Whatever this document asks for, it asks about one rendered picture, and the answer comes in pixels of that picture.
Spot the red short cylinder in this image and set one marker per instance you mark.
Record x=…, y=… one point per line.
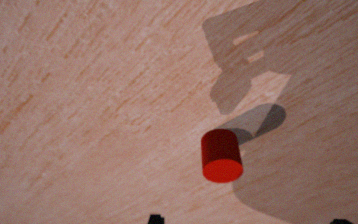
x=221, y=159

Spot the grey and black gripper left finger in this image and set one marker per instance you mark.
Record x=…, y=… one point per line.
x=156, y=219

